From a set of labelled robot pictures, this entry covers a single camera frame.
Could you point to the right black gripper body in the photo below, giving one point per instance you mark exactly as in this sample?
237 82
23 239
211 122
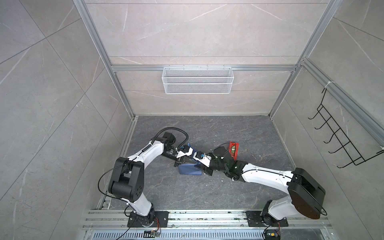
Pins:
215 165

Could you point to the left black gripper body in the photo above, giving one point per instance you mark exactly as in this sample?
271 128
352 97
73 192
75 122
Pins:
172 154

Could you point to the light blue wrapping paper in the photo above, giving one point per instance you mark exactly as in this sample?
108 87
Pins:
191 168

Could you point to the red tape dispenser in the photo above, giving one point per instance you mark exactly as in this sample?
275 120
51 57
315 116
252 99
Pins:
233 149

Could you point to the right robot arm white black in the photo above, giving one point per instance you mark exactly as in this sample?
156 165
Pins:
304 195

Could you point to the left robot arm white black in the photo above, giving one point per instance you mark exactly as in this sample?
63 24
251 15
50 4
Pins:
128 175

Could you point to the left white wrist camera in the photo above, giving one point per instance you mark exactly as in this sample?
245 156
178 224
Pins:
185 150

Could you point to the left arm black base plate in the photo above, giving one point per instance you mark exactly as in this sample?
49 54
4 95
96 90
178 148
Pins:
153 220

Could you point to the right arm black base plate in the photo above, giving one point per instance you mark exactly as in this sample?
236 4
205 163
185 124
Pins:
261 219

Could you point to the white wire mesh basket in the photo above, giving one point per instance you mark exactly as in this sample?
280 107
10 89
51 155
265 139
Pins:
197 80

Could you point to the aluminium mounting rail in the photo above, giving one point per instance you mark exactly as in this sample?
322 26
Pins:
202 225

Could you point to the black wire hook rack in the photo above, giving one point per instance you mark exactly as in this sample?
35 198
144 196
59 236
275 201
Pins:
345 144

